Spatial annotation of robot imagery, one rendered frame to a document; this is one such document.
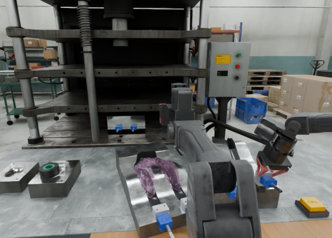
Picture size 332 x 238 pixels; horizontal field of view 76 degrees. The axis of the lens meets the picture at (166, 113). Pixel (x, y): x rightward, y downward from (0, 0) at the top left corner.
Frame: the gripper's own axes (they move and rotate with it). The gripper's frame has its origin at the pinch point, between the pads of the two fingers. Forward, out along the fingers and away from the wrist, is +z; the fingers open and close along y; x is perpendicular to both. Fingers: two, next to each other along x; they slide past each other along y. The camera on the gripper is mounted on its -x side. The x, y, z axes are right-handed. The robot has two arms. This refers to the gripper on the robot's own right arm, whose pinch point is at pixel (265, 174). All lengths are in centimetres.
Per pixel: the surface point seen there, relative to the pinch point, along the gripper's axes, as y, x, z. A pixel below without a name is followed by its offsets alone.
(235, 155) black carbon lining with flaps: 1.3, -20.8, 12.0
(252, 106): -165, -294, 151
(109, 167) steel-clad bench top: 64, -25, 32
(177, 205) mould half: 33.4, 8.2, 10.0
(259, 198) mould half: 1.1, 5.3, 8.2
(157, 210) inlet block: 41.0, 12.5, 6.4
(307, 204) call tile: -16.4, 7.8, 6.5
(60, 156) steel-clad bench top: 96, -37, 40
